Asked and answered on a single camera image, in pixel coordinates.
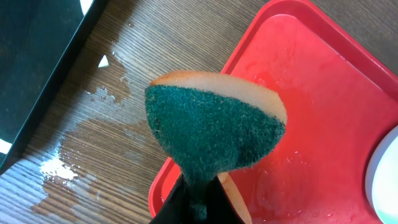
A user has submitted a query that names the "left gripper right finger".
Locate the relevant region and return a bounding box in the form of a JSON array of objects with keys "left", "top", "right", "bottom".
[{"left": 205, "top": 177, "right": 244, "bottom": 224}]

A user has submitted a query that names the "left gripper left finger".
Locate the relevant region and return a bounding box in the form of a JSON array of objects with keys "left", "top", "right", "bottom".
[{"left": 149, "top": 175, "right": 196, "bottom": 224}]

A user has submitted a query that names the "green and orange sponge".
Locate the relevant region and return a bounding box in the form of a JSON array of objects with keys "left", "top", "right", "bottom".
[{"left": 145, "top": 71, "right": 287, "bottom": 223}]

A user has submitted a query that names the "light blue plate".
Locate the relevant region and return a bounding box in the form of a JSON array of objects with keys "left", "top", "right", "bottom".
[{"left": 364, "top": 128, "right": 397, "bottom": 224}]

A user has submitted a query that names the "red plastic tray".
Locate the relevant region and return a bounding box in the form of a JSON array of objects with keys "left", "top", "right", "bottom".
[{"left": 159, "top": 1, "right": 397, "bottom": 223}]

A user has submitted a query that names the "black rectangular water tray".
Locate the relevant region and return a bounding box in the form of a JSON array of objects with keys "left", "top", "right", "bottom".
[{"left": 1, "top": 0, "right": 108, "bottom": 173}]

